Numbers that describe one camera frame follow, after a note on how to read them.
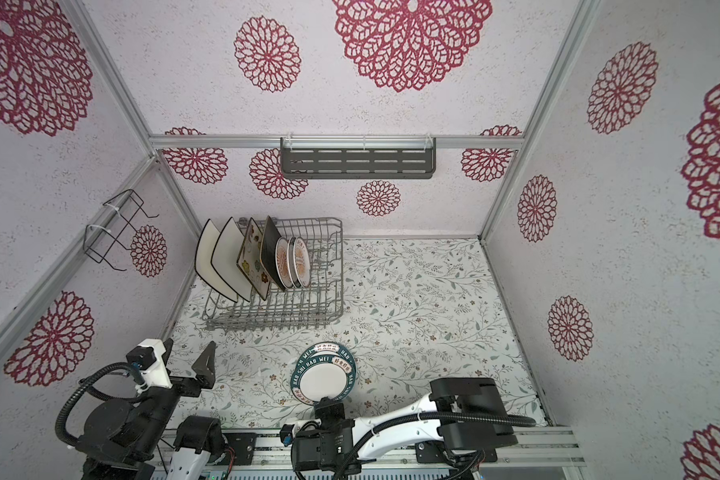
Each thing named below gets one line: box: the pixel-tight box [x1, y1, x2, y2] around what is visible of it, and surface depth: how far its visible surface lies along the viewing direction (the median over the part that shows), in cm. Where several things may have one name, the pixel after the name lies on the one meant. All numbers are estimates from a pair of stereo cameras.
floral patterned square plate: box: [236, 217, 271, 301], surface depth 101 cm
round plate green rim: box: [290, 355, 357, 406], surface depth 84 cm
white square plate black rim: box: [194, 218, 238, 303], surface depth 92 cm
